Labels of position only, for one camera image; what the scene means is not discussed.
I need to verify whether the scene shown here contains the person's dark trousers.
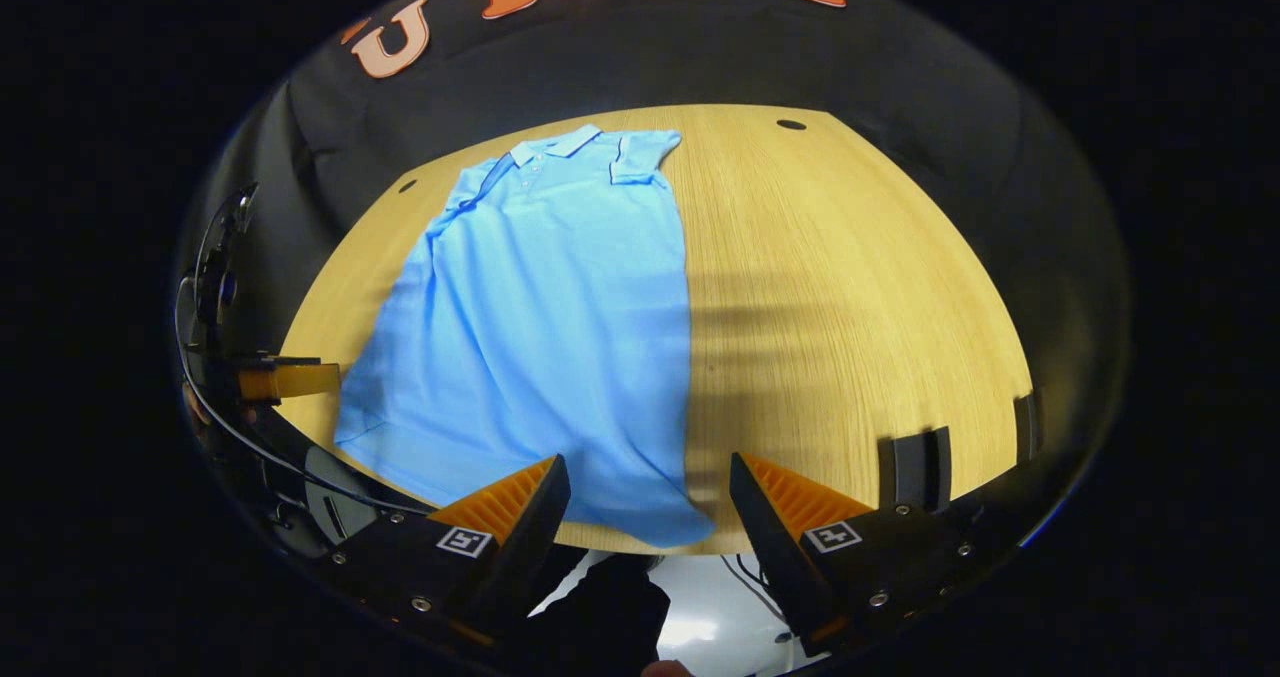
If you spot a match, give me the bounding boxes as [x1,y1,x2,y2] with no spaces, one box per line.
[520,547,673,677]

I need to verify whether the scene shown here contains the light blue T-shirt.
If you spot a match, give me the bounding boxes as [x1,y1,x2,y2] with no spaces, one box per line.
[333,124,716,548]

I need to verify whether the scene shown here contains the dark table edge clamp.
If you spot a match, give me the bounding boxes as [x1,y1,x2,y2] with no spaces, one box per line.
[1013,392,1043,463]
[878,427,953,513]

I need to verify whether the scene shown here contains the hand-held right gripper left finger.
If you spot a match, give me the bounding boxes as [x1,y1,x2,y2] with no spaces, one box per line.
[300,454,573,648]

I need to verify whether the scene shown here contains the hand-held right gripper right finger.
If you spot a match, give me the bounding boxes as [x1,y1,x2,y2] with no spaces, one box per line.
[728,451,1011,655]

